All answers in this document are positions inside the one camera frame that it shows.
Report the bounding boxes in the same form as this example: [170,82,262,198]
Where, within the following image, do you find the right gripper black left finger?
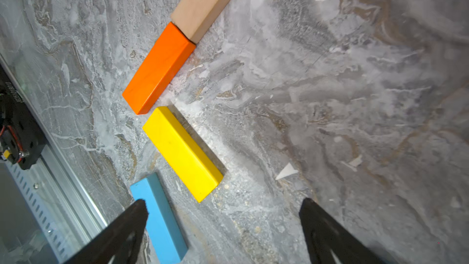
[67,199,149,264]

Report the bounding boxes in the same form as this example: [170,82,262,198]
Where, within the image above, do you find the orange block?
[122,23,196,115]

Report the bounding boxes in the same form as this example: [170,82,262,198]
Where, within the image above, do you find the long yellow block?
[143,106,224,203]

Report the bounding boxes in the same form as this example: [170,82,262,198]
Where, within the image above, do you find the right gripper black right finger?
[299,198,383,264]

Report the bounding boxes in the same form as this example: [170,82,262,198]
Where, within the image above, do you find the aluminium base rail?
[1,62,106,264]

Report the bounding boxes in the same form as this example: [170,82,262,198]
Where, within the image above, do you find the light blue block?
[130,173,188,264]

